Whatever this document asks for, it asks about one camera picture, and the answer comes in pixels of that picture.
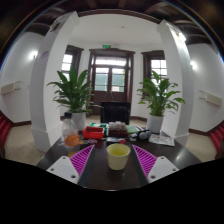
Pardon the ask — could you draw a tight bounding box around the red box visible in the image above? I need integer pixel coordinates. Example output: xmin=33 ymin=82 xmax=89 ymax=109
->
xmin=82 ymin=125 xmax=105 ymax=140

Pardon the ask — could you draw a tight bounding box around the white wall unit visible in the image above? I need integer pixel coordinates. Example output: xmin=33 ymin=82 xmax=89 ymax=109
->
xmin=199 ymin=90 xmax=223 ymax=107
xmin=0 ymin=81 xmax=22 ymax=96

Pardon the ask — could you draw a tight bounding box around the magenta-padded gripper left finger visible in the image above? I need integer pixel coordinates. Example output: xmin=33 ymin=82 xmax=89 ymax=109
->
xmin=45 ymin=143 xmax=98 ymax=185

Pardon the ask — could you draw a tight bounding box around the pale yellow cup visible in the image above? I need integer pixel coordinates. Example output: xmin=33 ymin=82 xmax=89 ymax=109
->
xmin=106 ymin=142 xmax=132 ymax=171

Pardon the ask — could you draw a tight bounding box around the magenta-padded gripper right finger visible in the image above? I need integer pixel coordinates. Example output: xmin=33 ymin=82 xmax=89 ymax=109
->
xmin=131 ymin=144 xmax=180 ymax=184

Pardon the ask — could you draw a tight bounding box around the printed paper leaflet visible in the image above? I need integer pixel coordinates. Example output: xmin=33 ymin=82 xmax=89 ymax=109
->
xmin=148 ymin=133 xmax=176 ymax=148

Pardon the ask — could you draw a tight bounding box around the dark-framed window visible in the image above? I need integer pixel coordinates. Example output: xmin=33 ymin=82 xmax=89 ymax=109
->
xmin=60 ymin=44 xmax=84 ymax=81
xmin=141 ymin=49 xmax=169 ymax=81

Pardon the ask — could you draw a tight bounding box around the brown tray of white cups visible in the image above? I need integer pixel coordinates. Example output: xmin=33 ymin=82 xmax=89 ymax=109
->
xmin=108 ymin=121 xmax=128 ymax=138

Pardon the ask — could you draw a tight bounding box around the clear orange-label drink bottle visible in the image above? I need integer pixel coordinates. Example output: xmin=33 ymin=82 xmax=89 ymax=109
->
xmin=61 ymin=111 xmax=81 ymax=158

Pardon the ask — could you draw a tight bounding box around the green cloth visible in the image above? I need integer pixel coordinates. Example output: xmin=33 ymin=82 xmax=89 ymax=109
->
xmin=125 ymin=124 xmax=140 ymax=135

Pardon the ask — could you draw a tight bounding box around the black chair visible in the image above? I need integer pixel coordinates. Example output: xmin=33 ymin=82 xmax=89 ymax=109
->
xmin=100 ymin=101 xmax=132 ymax=126

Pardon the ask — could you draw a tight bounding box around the dark wooden double door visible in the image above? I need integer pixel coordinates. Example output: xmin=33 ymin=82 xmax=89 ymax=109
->
xmin=88 ymin=48 xmax=136 ymax=104

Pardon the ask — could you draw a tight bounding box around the green box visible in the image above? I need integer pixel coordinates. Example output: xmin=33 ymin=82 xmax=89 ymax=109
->
xmin=89 ymin=122 xmax=109 ymax=133

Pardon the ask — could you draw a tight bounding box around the potted plant in white pot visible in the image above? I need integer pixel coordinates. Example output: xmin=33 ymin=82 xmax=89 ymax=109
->
xmin=46 ymin=66 xmax=101 ymax=132
xmin=136 ymin=69 xmax=186 ymax=134

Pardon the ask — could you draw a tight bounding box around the red-carpeted staircase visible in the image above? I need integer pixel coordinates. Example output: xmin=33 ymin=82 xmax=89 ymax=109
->
xmin=209 ymin=123 xmax=224 ymax=154
xmin=0 ymin=111 xmax=13 ymax=148

